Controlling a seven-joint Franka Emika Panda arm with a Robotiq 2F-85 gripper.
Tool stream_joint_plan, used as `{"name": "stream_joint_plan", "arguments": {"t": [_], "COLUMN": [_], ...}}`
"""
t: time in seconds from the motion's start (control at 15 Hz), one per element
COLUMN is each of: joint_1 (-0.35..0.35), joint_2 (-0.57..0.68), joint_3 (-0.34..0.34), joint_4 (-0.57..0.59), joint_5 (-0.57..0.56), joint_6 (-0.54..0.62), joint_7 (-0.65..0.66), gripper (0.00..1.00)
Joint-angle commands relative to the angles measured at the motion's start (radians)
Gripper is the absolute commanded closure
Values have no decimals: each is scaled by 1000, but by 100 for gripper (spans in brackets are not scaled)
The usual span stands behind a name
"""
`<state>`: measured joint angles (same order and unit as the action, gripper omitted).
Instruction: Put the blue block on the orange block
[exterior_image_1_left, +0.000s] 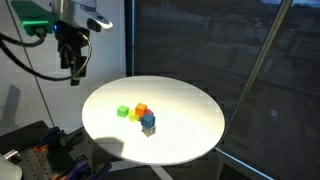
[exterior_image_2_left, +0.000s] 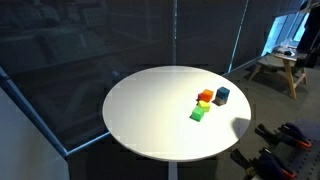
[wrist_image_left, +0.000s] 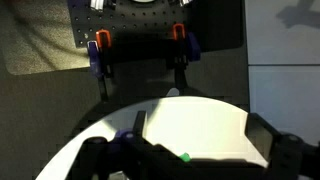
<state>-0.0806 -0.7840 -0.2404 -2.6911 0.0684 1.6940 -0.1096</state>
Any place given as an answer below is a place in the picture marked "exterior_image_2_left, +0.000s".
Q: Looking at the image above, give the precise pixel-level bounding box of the blue block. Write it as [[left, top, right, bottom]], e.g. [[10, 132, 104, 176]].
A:
[[216, 87, 230, 101]]

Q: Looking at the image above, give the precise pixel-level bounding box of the magenta block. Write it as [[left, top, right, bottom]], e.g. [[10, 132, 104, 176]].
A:
[[197, 93, 202, 100]]

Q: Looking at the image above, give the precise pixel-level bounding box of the green block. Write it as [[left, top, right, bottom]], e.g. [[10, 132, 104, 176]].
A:
[[191, 107, 205, 122]]

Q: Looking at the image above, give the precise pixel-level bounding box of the yellow block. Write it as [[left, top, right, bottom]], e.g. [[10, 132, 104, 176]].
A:
[[198, 100, 210, 112]]

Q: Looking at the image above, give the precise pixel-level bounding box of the orange block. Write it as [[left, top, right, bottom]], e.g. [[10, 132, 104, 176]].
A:
[[201, 89, 213, 102]]

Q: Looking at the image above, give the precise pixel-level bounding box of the grey block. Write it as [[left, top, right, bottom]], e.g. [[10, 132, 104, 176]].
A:
[[214, 97, 225, 106]]

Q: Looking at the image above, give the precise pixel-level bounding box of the round white table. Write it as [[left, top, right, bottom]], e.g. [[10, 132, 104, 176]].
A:
[[102, 66, 251, 162]]

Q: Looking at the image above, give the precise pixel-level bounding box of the lower blue orange clamp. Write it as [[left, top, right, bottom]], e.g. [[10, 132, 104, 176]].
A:
[[230, 148, 297, 180]]

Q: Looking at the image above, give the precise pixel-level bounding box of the blue orange clamp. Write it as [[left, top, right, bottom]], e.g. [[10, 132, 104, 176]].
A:
[[255, 122, 312, 148], [230, 148, 297, 180]]

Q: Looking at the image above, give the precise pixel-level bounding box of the wooden chair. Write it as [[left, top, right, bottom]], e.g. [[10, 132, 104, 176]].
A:
[[249, 48, 307, 99]]

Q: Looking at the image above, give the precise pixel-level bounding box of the upper blue orange clamp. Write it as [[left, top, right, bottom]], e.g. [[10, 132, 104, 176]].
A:
[[255, 122, 312, 148]]

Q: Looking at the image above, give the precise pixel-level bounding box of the table pedestal leg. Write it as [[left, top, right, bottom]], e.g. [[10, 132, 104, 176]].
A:
[[168, 162, 178, 180]]

